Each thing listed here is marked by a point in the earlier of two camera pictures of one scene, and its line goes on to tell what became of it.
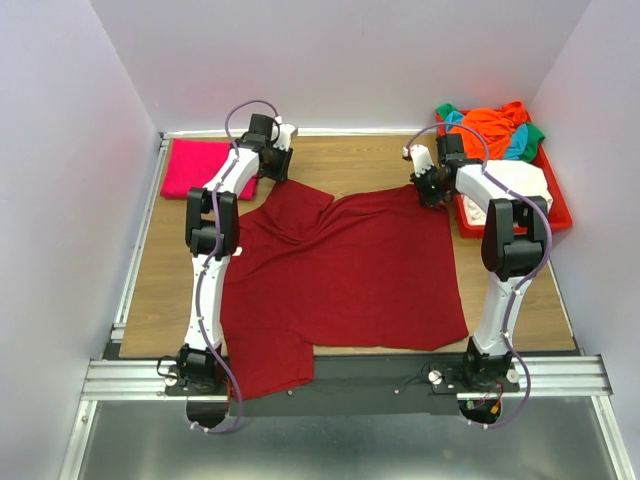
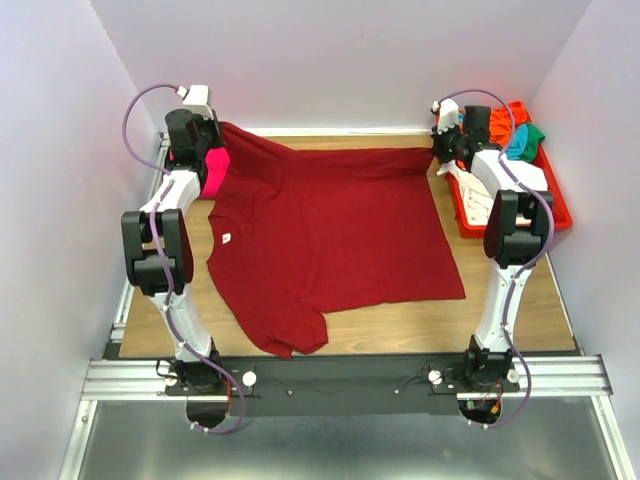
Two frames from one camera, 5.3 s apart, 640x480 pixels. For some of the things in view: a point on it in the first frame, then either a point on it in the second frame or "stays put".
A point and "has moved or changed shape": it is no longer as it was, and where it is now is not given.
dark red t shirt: x=383 y=273 has moved or changed shape
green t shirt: x=535 y=135 stays put
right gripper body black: x=428 y=185 to x=446 y=144
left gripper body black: x=276 y=164 to x=207 y=133
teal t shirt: x=518 y=140 stays put
